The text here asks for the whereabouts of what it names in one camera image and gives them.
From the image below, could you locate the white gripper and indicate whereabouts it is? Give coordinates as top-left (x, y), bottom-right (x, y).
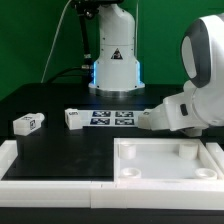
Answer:
top-left (149, 89), bottom-right (209, 137)

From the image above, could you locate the black cable bundle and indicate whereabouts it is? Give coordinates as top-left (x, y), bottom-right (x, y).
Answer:
top-left (45, 0), bottom-right (101, 84)

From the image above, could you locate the white square table top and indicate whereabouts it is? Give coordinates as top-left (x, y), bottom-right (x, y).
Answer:
top-left (114, 138), bottom-right (224, 180)

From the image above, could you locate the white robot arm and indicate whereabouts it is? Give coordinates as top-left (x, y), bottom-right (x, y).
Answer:
top-left (89, 2), bottom-right (224, 136)

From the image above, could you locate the fiducial marker sheet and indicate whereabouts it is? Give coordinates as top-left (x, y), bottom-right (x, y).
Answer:
top-left (79, 110), bottom-right (140, 127)

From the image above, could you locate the white U-shaped obstacle fence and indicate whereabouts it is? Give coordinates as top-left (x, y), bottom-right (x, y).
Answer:
top-left (0, 140), bottom-right (224, 210)

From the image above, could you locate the grey thin cable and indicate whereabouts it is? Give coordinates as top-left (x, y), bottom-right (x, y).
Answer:
top-left (40, 0), bottom-right (73, 84)

